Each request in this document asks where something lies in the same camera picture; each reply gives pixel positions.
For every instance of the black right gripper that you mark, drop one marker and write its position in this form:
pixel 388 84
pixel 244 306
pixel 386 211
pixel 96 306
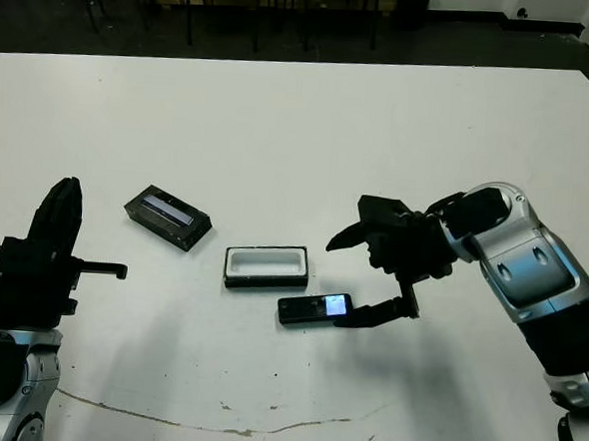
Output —
pixel 413 248

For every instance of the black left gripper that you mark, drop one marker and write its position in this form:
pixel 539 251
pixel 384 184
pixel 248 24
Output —
pixel 33 284

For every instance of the slim black camera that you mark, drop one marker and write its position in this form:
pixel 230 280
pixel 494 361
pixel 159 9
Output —
pixel 304 308

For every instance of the black printed box lid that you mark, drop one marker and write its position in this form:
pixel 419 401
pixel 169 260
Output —
pixel 157 219

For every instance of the black box base white insert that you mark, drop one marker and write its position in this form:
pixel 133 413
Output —
pixel 267 264

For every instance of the black trash bin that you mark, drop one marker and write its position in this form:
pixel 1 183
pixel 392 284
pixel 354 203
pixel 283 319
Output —
pixel 415 8

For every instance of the right wrist camera housing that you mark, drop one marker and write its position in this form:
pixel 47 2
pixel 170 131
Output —
pixel 382 211

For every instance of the small black wall fixture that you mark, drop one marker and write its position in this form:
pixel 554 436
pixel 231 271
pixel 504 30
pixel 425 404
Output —
pixel 522 13

